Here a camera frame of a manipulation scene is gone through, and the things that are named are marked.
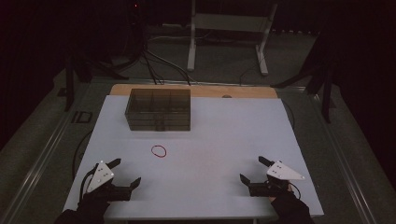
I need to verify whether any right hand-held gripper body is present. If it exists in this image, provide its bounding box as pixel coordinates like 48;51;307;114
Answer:
248;160;305;199

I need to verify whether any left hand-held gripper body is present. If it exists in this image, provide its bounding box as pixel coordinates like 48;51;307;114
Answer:
81;161;132;202

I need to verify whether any red rubber band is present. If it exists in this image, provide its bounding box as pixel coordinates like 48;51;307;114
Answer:
150;145;168;159

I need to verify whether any dark transparent drawer box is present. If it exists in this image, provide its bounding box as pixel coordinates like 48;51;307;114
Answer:
124;88;191;133

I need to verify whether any person's right hand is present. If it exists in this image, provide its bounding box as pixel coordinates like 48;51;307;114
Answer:
269;184;296;204

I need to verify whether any person's left hand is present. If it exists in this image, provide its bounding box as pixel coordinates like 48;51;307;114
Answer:
77;193;110;216

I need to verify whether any white table cover sheet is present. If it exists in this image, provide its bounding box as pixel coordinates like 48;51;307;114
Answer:
61;94;325;221

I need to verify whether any black tripod stand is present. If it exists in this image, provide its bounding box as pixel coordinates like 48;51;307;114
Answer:
270;29;342;124
63;50;129;113

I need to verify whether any white metal stand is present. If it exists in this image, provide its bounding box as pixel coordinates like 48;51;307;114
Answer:
186;0;279;77

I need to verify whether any left hand-held gripper cable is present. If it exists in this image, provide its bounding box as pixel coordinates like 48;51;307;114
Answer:
78;165;101;201

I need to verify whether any hand-held gripper cable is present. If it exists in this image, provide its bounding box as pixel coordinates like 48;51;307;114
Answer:
78;165;101;201
289;181;302;201

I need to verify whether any right hand-held gripper cable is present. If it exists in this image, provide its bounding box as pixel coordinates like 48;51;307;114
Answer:
289;181;302;201

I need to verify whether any black floor cable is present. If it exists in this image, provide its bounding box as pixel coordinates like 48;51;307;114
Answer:
143;49;191;86
143;52;164;86
71;130;94;182

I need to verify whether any metal floor rail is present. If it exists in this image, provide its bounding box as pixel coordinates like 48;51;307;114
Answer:
0;83;94;224
306;90;379;224

